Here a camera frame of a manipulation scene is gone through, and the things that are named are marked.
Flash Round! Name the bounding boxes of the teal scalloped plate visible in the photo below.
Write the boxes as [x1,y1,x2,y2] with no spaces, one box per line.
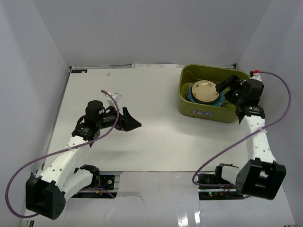
[186,84,225,107]

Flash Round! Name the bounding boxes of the cream floral plate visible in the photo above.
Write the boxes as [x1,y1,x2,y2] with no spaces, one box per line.
[191,80,220,103]

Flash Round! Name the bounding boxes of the dark red rimmed plate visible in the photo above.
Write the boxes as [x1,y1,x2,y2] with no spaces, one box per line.
[184,91,190,102]

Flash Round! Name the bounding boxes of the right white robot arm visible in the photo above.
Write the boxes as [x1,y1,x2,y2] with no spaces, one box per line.
[214,74,286,200]

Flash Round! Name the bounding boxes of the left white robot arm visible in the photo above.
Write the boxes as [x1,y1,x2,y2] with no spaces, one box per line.
[26,100,141,220]

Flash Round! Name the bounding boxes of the olive green plastic bin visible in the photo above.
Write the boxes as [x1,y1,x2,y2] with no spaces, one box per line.
[178,64,249,123]

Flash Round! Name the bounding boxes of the white papers at back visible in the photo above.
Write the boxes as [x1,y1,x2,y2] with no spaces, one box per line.
[132,63,179,69]

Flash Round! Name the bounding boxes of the black label sticker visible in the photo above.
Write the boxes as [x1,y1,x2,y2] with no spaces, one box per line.
[71,69,88,74]

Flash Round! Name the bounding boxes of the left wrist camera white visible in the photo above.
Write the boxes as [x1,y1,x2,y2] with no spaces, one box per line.
[107,92,122,108]

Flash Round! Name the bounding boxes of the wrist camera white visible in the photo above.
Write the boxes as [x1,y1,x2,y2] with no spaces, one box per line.
[107,92,122,108]
[250,70,262,82]

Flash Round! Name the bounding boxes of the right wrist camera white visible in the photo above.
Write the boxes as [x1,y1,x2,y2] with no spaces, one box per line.
[250,70,262,82]

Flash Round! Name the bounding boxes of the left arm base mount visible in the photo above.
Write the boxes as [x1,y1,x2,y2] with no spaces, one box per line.
[74,175,117,199]

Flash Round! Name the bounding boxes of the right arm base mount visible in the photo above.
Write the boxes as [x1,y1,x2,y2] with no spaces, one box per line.
[196,172,244,201]

